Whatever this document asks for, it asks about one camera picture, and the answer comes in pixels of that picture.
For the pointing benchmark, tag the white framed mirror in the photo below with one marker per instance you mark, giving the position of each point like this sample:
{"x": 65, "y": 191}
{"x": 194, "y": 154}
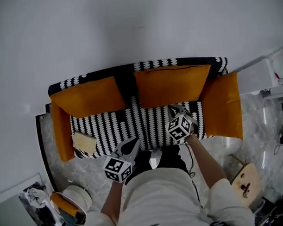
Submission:
{"x": 10, "y": 212}

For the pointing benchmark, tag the white container red label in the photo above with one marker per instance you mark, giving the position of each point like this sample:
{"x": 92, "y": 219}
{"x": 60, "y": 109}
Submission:
{"x": 281, "y": 68}

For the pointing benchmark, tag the teal cloth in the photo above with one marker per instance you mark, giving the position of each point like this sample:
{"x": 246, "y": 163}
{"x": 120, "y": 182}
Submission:
{"x": 68, "y": 218}

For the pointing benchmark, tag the white shelf unit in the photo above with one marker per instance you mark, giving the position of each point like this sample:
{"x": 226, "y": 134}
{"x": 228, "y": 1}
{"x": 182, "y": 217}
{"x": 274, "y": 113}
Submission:
{"x": 276, "y": 98}

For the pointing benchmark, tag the wooden stool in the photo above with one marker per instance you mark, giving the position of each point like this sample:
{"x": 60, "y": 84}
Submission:
{"x": 248, "y": 183}

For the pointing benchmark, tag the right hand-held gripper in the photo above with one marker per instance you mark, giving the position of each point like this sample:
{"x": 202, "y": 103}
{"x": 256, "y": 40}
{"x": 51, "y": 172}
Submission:
{"x": 179, "y": 128}

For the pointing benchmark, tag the white ventilated cabinet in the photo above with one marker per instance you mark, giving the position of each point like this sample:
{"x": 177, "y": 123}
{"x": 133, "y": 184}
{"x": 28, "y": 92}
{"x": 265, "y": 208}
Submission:
{"x": 256, "y": 76}

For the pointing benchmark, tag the person's right forearm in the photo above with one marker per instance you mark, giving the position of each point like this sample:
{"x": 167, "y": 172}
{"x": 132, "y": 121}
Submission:
{"x": 205, "y": 161}

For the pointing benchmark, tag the person's left forearm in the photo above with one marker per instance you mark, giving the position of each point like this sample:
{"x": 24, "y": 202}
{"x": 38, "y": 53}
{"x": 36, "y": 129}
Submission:
{"x": 113, "y": 201}

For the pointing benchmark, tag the white round basket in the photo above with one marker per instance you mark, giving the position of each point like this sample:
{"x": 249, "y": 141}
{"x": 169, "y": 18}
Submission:
{"x": 79, "y": 195}

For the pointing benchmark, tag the black tripod equipment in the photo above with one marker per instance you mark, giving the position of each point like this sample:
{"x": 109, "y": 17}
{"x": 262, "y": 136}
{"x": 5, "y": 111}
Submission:
{"x": 274, "y": 212}

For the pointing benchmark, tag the person's black trousers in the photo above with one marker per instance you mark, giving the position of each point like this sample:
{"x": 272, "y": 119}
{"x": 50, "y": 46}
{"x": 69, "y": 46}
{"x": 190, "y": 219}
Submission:
{"x": 171, "y": 157}

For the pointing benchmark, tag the pile of clothes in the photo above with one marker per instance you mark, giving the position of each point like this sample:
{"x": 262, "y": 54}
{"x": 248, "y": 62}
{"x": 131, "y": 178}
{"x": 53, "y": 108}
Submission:
{"x": 40, "y": 204}

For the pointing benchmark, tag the black white patterned sofa cover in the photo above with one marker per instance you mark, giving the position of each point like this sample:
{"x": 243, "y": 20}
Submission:
{"x": 114, "y": 127}

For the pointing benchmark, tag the beige book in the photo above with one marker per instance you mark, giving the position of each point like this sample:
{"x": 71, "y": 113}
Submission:
{"x": 84, "y": 142}

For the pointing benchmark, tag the person's white shirt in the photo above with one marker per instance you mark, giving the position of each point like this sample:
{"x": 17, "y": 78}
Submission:
{"x": 163, "y": 199}

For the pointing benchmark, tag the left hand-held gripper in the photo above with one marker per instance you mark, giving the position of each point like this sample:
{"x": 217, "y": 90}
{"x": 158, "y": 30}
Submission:
{"x": 116, "y": 169}

